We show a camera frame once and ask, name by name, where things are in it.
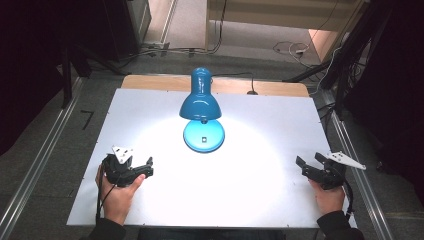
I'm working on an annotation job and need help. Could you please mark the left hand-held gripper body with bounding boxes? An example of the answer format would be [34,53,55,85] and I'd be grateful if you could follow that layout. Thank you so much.
[101,145,154,188]

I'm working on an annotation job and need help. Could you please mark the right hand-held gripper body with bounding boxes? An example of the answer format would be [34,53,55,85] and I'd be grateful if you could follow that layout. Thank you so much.
[309,150,367,191]

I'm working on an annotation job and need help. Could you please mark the blue desk lamp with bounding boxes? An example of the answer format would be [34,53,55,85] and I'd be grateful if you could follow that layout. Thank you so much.
[179,67,226,154]

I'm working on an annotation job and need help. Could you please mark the person's right hand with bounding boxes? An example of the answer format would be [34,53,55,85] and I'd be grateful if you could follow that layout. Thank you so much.
[308,179,346,216]

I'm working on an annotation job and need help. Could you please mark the person's left hand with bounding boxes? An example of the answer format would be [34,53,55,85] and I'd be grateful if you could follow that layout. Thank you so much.
[95,164,147,226]

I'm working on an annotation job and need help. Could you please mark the black tripod stand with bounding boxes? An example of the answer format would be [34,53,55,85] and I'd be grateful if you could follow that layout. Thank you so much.
[283,0,396,118]

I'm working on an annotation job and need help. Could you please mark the black metal stand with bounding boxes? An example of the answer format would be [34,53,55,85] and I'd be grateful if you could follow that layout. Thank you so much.
[59,43,129,109]

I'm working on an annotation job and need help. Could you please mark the grey power strip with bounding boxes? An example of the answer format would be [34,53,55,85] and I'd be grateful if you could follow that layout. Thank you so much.
[141,40,172,52]

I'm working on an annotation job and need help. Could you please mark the black cabinet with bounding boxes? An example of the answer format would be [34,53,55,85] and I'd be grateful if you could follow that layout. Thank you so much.
[101,0,153,63]

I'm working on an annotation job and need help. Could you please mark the light wooden furniture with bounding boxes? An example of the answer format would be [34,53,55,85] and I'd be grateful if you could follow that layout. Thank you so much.
[204,0,371,64]

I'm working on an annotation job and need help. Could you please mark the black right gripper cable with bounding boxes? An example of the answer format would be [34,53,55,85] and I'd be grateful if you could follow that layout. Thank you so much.
[341,179,355,219]

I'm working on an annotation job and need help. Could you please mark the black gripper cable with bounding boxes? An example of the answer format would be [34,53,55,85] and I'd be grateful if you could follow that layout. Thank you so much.
[341,179,355,219]
[95,161,118,222]

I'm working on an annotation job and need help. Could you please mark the metal floor rail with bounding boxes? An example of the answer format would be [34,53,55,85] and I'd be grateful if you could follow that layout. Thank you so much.
[0,77,85,240]
[324,91,395,240]

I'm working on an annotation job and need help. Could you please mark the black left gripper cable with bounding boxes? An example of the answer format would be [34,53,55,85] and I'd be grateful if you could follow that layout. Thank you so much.
[95,161,118,222]

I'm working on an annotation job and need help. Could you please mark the black lamp cable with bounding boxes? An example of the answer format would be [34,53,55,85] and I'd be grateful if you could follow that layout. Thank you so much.
[210,72,259,96]

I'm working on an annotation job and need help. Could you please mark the white floor cable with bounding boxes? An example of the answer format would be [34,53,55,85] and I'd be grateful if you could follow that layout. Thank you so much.
[272,40,314,68]

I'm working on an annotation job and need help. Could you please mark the black floor cables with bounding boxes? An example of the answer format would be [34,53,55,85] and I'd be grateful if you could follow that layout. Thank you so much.
[116,0,229,69]

